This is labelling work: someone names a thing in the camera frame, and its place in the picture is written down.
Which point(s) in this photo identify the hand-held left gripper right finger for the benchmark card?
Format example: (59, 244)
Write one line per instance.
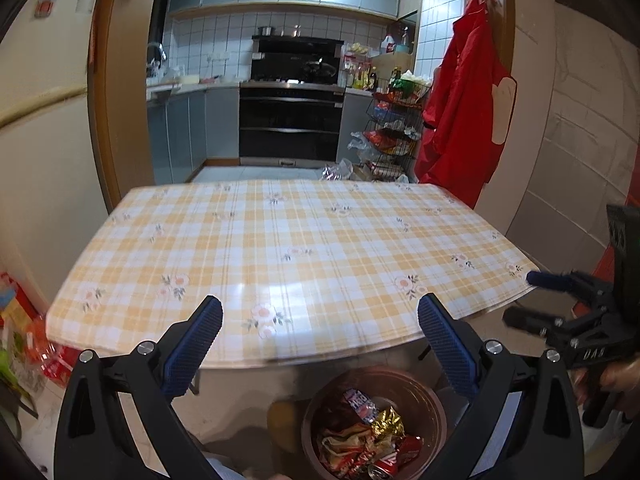
(447, 345)

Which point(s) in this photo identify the small metal pot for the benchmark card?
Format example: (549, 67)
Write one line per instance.
(266, 31)

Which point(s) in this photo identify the wooden stool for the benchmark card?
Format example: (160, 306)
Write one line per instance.
(285, 420)

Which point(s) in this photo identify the colourful bags on floor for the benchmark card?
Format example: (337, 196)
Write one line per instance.
(20, 320)

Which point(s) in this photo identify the grey lower cabinets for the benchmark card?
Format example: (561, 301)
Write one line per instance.
(185, 130)

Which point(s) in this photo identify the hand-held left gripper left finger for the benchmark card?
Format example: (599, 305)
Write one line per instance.
(195, 345)

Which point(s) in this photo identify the red fridge magnet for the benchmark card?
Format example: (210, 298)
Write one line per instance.
(44, 7)

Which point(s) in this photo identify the yellow checked tablecloth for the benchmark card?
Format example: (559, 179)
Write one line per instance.
(300, 230)

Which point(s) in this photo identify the red white snack packet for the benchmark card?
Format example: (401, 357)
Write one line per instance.
(360, 402)

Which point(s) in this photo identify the cream refrigerator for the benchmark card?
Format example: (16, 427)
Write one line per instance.
(45, 160)

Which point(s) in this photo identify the row of condiment bottles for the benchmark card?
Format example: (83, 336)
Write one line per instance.
(361, 77)

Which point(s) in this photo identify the chrome kitchen faucet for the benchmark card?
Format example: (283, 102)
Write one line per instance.
(154, 50)

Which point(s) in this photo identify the brown red wrapper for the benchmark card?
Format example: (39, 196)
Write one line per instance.
(345, 452)

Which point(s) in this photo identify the white plastic jug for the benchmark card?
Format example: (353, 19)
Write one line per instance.
(388, 45)

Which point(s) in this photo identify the gold foil wrapper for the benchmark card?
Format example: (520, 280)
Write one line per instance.
(387, 422)

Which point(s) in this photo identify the plastic bags on floor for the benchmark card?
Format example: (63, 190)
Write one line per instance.
(345, 170)

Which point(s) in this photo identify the black range hood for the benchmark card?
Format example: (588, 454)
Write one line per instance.
(295, 57)

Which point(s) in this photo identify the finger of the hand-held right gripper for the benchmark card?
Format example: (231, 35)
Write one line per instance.
(550, 280)
(530, 321)

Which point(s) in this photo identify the brown round bin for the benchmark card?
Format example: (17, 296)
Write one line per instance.
(322, 400)

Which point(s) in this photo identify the person's right hand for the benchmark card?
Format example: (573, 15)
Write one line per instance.
(622, 375)

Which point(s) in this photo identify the red hanging garment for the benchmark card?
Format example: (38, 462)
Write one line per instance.
(460, 110)

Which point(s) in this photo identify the black wok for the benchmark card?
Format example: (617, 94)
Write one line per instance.
(316, 66)

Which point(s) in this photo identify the black built-in oven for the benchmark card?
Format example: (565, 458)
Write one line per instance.
(290, 120)

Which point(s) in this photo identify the wooden door frame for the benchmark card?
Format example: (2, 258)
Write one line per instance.
(102, 110)

